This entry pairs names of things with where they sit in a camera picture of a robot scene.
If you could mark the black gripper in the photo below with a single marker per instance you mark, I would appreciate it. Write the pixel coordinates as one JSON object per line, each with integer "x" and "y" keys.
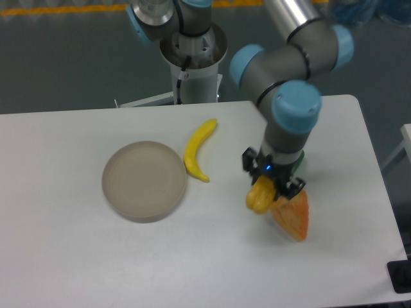
{"x": 282, "y": 174}

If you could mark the yellow bell pepper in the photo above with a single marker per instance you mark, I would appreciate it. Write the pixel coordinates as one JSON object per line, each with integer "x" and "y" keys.
{"x": 260, "y": 198}

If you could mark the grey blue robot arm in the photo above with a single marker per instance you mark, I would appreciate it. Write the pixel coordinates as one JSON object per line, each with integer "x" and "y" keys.
{"x": 276, "y": 82}

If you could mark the green bell pepper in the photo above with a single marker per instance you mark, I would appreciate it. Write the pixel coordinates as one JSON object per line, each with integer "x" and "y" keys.
{"x": 299, "y": 161}

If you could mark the orange bell pepper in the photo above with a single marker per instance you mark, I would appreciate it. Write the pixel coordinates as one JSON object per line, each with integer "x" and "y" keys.
{"x": 293, "y": 215}

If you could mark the yellow banana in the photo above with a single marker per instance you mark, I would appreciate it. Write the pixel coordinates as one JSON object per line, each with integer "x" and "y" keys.
{"x": 199, "y": 136}

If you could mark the beige round plate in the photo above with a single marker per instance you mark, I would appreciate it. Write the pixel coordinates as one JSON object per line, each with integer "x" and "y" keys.
{"x": 144, "y": 181}

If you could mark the white furniture at right edge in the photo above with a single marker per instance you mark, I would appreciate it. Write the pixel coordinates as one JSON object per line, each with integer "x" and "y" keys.
{"x": 399, "y": 153}

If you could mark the black box at table edge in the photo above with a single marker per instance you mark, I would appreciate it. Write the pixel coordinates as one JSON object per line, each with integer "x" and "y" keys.
{"x": 399, "y": 272}

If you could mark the blue plastic bag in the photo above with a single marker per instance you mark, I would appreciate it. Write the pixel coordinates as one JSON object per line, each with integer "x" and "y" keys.
{"x": 359, "y": 13}

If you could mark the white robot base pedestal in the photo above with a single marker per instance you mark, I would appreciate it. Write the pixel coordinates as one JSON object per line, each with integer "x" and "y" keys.
{"x": 194, "y": 63}

